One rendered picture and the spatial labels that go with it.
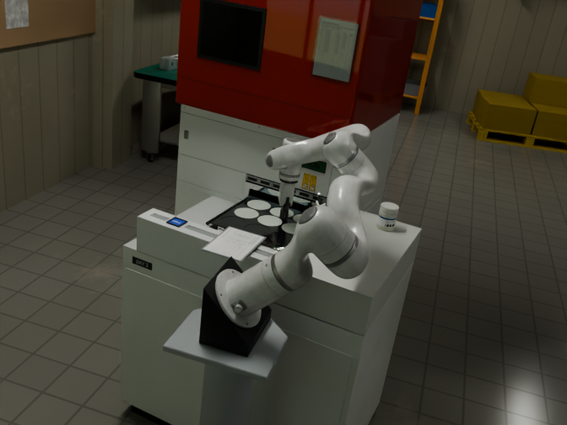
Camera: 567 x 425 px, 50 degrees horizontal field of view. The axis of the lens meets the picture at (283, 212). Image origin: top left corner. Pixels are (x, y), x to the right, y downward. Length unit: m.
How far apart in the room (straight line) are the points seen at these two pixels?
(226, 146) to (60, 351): 1.29
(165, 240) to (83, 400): 0.98
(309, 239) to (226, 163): 1.20
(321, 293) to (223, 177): 0.98
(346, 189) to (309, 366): 0.67
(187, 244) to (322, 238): 0.70
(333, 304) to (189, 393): 0.79
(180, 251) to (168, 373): 0.55
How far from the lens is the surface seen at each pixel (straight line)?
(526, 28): 8.92
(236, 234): 2.15
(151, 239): 2.26
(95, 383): 3.00
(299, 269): 1.67
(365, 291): 1.94
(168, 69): 5.39
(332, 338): 2.05
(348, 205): 1.75
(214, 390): 1.97
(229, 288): 1.80
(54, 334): 3.31
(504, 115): 7.83
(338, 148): 1.91
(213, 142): 2.74
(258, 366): 1.80
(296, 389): 2.22
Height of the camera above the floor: 1.94
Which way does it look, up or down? 24 degrees down
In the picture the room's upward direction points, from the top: 8 degrees clockwise
